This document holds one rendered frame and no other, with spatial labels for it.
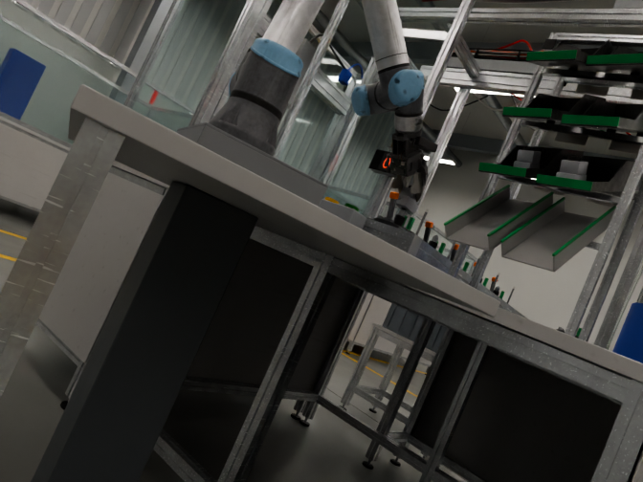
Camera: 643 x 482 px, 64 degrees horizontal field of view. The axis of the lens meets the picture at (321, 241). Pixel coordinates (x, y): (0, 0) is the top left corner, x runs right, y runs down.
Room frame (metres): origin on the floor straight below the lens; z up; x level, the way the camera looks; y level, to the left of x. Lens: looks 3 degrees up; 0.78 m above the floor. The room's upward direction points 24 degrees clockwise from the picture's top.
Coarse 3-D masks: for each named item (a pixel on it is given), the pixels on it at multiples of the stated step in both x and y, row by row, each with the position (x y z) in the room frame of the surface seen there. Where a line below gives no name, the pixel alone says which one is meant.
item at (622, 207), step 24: (528, 96) 1.38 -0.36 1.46; (504, 144) 1.39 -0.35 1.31; (624, 192) 1.18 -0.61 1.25; (624, 216) 1.19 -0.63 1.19; (624, 240) 1.31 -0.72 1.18; (456, 264) 1.38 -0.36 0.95; (480, 264) 1.52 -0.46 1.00; (600, 264) 1.18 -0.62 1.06; (600, 288) 1.32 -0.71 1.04; (576, 312) 1.18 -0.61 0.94
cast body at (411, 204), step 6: (402, 192) 1.48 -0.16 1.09; (408, 192) 1.47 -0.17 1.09; (402, 198) 1.46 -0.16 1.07; (408, 198) 1.45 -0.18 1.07; (414, 198) 1.47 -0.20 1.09; (396, 204) 1.47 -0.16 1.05; (402, 204) 1.45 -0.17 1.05; (408, 204) 1.45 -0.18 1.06; (414, 204) 1.48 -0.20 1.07; (408, 210) 1.48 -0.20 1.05; (414, 210) 1.49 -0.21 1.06
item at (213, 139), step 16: (192, 128) 1.04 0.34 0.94; (208, 128) 0.95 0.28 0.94; (208, 144) 0.96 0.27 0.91; (224, 144) 0.97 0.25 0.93; (240, 144) 0.99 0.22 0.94; (240, 160) 0.99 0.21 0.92; (256, 160) 1.01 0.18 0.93; (272, 160) 1.02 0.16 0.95; (272, 176) 1.03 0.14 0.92; (288, 176) 1.04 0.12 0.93; (304, 176) 1.06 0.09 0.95; (304, 192) 1.06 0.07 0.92; (320, 192) 1.08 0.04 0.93
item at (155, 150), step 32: (96, 96) 0.55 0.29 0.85; (128, 128) 0.57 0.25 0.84; (160, 128) 0.58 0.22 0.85; (128, 160) 1.07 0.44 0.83; (160, 160) 0.70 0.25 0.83; (192, 160) 0.60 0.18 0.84; (224, 160) 0.62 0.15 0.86; (224, 192) 0.77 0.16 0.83; (256, 192) 0.64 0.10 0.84; (288, 192) 0.66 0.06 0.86; (256, 224) 1.42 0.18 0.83; (288, 224) 0.84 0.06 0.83; (320, 224) 0.69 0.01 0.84; (352, 256) 0.94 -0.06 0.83; (384, 256) 0.74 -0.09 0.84; (416, 288) 1.04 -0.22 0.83; (448, 288) 0.81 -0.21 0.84
